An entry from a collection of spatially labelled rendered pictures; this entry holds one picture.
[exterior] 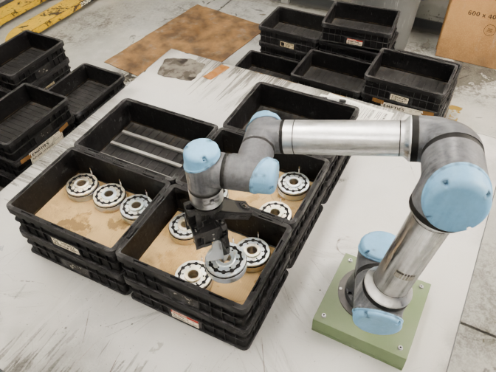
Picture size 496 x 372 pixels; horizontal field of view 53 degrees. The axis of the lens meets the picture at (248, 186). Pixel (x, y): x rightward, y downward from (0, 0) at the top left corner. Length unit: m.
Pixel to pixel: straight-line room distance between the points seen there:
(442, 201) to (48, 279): 1.21
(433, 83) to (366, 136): 1.81
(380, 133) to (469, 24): 2.99
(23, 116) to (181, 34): 1.83
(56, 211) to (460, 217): 1.21
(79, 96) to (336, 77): 1.46
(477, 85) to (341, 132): 2.82
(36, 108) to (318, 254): 1.71
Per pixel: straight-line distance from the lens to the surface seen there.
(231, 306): 1.26
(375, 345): 1.43
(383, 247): 1.32
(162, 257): 1.49
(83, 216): 1.66
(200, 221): 1.13
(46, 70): 3.05
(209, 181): 1.02
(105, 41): 4.27
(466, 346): 2.41
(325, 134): 1.06
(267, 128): 1.08
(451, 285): 1.66
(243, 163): 1.00
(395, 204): 1.82
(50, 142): 2.60
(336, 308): 1.47
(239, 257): 1.25
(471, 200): 0.94
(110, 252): 1.41
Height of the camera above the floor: 2.01
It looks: 46 degrees down
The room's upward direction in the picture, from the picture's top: 2 degrees counter-clockwise
